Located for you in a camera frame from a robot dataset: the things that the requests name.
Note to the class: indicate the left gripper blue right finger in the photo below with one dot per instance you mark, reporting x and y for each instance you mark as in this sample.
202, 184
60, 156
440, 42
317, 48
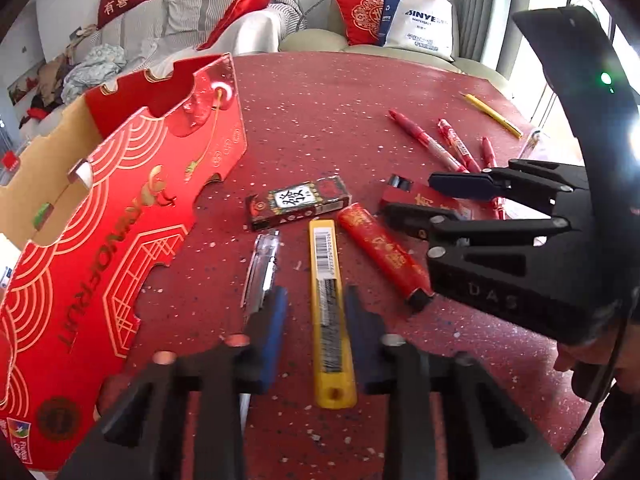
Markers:
374, 367

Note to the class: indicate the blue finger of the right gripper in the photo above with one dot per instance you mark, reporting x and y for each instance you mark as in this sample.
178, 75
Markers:
466, 186
421, 222

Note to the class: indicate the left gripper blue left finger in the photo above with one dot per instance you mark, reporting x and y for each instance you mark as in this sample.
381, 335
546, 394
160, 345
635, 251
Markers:
256, 365

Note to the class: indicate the yellow utility knife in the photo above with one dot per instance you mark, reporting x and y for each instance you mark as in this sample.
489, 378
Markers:
334, 375

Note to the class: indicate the right hand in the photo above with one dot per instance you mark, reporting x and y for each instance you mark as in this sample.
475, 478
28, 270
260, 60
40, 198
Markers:
597, 345

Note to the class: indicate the red pen right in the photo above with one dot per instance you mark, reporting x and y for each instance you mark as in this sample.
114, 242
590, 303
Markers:
490, 161

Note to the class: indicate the red pen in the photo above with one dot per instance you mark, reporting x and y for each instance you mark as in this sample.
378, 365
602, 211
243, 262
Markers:
457, 145
490, 161
431, 145

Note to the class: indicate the red box gold characters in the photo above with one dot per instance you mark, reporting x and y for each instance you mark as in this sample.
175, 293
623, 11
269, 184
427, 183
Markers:
405, 191

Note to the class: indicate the red pen middle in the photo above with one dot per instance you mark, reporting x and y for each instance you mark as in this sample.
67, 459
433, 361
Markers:
457, 145

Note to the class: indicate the red pen left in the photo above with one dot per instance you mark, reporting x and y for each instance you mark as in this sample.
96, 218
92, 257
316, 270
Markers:
431, 145

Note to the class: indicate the red gold-print lighter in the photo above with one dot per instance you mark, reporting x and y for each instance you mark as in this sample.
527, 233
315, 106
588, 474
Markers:
408, 277

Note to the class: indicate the yellow pencil cutter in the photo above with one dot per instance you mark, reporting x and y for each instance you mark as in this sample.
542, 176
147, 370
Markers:
493, 114

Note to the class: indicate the black clear gel pen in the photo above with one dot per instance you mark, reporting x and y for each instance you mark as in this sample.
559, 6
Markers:
258, 286

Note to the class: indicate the dark mahjong tile box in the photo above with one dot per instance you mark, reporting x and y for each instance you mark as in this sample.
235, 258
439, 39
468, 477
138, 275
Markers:
300, 201

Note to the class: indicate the white blue tote bag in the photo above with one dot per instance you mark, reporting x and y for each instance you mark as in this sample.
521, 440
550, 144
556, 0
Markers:
425, 26

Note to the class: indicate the red patterned cushion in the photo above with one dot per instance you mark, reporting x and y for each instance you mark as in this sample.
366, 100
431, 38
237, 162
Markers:
362, 20

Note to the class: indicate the red cardboard fruit box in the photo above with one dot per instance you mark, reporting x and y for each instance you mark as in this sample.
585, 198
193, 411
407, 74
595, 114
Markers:
91, 208

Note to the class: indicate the beige recliner armchair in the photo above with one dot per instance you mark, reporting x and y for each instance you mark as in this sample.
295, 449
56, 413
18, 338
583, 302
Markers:
472, 20

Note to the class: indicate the grey covered sofa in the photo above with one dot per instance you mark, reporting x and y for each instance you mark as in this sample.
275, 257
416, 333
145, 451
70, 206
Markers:
155, 29

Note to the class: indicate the red pillow on sofa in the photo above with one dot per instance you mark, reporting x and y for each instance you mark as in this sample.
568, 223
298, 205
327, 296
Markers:
234, 12

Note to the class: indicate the light blue crumpled blanket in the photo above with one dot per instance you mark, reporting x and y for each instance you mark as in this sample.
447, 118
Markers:
102, 63

